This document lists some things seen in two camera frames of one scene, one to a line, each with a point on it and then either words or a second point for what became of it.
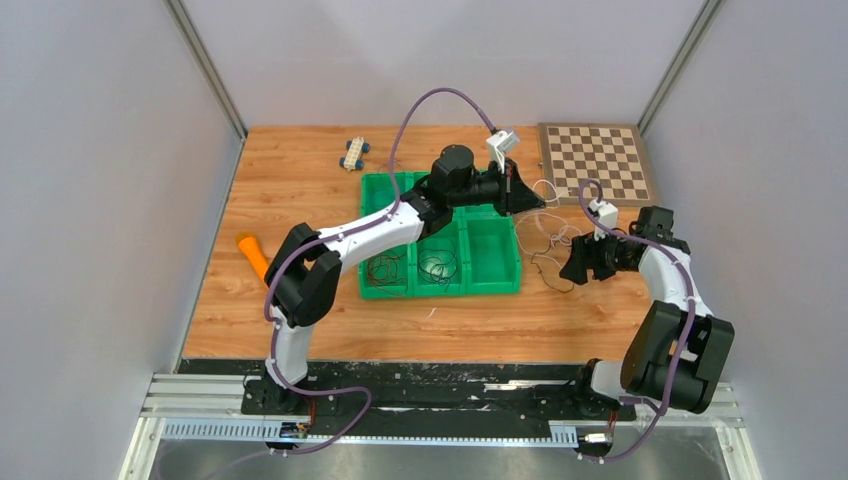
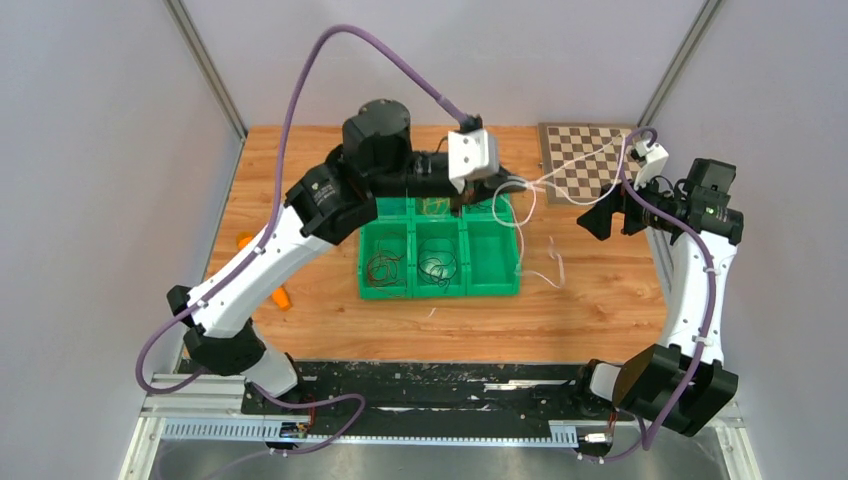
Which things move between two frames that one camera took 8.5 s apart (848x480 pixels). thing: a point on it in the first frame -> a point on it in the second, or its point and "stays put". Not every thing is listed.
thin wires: x=543 y=233 -> x=544 y=184
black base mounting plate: x=558 y=389 stays put
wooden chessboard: x=613 y=155 stays put
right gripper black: x=583 y=256 -> x=598 y=219
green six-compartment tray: x=475 y=252 stays put
